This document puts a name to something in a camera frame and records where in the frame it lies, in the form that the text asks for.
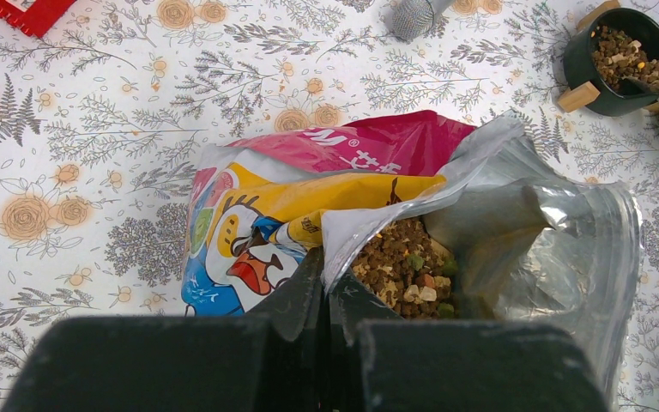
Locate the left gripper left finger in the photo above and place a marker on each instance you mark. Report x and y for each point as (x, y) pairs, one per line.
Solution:
(264, 360)

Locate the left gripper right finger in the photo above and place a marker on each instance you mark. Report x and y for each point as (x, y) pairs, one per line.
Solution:
(381, 362)

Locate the cat food bag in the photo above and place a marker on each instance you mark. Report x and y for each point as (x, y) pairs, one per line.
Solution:
(463, 277)

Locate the pet food kibble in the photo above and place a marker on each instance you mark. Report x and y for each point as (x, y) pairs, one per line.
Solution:
(410, 272)

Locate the left black pet bowl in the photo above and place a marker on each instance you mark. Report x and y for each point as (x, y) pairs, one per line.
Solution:
(588, 84)

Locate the floral table mat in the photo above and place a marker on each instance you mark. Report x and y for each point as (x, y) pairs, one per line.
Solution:
(103, 121)

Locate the grey microphone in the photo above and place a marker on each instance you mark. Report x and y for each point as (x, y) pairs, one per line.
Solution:
(413, 18)

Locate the red toy block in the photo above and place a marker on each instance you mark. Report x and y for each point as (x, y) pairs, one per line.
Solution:
(33, 18)

